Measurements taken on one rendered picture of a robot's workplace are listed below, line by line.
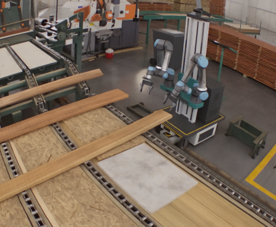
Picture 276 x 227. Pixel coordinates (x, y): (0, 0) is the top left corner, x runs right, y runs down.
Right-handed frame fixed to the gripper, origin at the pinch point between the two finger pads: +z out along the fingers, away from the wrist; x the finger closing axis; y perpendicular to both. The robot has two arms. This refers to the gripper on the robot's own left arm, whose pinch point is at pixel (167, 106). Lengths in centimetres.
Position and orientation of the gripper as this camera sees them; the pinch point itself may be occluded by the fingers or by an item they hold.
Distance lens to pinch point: 287.9
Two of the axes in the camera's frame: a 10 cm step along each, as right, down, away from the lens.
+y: -7.4, -1.4, -6.6
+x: 4.8, 5.8, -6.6
